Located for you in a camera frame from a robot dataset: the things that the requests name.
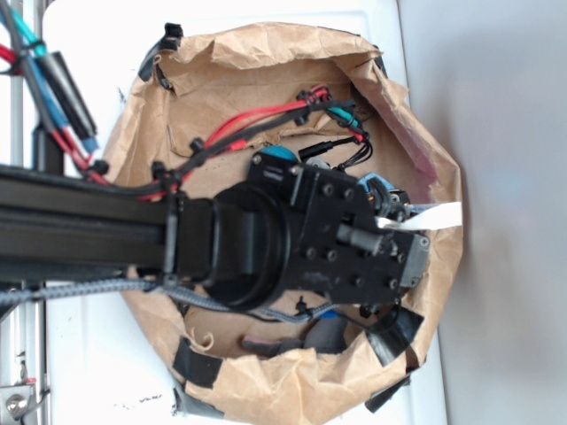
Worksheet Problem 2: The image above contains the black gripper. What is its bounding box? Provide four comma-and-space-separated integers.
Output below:
246, 152, 430, 306

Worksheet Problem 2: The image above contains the grey plush toy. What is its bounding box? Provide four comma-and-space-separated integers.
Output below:
241, 317, 347, 357

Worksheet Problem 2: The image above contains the black tape piece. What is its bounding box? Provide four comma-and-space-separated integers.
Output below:
365, 305, 424, 367
173, 382, 224, 420
364, 375, 411, 413
173, 337, 224, 389

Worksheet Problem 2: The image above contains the black tape piece lower right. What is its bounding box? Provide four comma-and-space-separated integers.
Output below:
364, 375, 411, 413

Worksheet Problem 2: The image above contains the brown paper bag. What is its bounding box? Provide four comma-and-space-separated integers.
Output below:
105, 22, 463, 424

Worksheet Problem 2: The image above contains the black tape piece lower left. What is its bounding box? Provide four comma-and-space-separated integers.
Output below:
173, 382, 224, 420

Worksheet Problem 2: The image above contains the white ribbon cable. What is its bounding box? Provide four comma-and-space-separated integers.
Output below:
375, 201, 462, 231

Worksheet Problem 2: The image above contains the red and black cable bundle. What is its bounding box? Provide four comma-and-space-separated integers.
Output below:
83, 84, 376, 203

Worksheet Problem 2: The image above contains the aluminium extrusion rail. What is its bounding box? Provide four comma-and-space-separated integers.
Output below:
1, 76, 50, 424

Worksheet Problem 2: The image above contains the grey braided cable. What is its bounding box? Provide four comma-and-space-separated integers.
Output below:
0, 276, 338, 322

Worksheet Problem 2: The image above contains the coloured cable bundle with ferrite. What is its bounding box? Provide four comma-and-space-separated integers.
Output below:
0, 0, 99, 174

